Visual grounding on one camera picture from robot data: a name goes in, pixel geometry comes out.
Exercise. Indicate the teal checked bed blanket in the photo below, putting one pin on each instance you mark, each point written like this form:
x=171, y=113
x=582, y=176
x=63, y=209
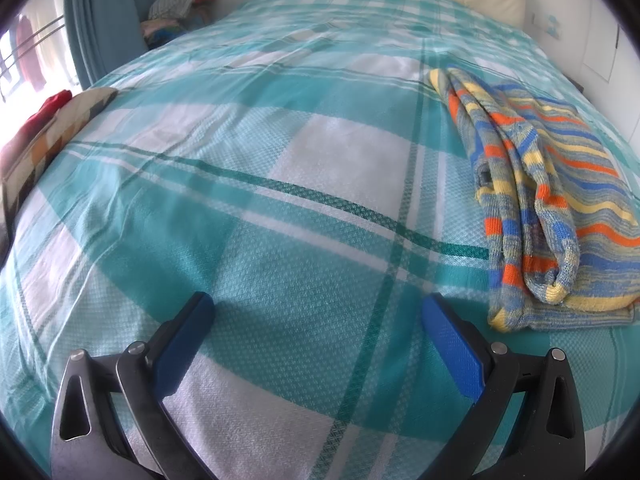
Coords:
x=250, y=210

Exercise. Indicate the colourful folded clothes stack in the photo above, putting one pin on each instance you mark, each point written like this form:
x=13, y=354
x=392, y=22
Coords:
x=162, y=34

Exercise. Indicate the hanging red garment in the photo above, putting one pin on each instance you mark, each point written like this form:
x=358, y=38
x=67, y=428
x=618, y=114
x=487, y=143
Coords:
x=30, y=55

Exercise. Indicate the red cloth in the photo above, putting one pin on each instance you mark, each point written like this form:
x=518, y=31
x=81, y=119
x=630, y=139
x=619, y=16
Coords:
x=50, y=105

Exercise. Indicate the patchwork patterned cushion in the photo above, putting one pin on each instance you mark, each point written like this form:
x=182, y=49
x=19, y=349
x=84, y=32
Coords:
x=45, y=145

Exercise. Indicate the metal window railing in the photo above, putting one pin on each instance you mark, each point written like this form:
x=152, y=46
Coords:
x=50, y=27

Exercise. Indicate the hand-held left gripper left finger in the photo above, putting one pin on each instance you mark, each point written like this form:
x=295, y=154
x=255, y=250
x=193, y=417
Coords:
x=185, y=345

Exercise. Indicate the blue curtain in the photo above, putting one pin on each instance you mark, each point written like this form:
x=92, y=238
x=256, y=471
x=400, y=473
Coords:
x=105, y=20

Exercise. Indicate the white wall socket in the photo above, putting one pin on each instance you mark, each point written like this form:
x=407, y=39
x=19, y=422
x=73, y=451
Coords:
x=547, y=24

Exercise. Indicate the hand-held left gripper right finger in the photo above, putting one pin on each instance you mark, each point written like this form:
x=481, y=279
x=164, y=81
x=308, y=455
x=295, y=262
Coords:
x=452, y=345

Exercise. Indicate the striped knit sweater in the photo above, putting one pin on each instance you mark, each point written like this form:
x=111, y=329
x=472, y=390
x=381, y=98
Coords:
x=550, y=185

